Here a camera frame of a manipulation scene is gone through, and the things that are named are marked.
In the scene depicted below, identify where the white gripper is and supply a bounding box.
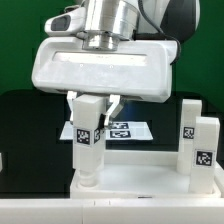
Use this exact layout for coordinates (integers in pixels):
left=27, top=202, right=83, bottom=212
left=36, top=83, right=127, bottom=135
left=32, top=5, right=178, bottom=129

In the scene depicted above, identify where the white square desk top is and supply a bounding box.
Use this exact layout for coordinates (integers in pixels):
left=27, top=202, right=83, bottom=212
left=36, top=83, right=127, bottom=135
left=70, top=150, right=224, bottom=199

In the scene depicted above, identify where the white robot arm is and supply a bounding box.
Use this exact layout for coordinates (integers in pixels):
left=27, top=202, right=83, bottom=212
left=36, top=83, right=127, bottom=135
left=32, top=0, right=200, bottom=128

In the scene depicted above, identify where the white marker base sheet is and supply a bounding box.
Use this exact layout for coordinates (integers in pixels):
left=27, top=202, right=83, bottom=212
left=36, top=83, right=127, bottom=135
left=60, top=121, right=153, bottom=141

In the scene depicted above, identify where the white left fence piece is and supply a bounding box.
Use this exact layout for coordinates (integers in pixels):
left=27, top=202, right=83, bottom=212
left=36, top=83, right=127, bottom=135
left=0, top=153, right=3, bottom=173

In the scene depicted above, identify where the white front fence bar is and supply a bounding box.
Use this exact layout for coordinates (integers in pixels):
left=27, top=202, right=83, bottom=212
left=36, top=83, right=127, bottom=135
left=0, top=198, right=224, bottom=224

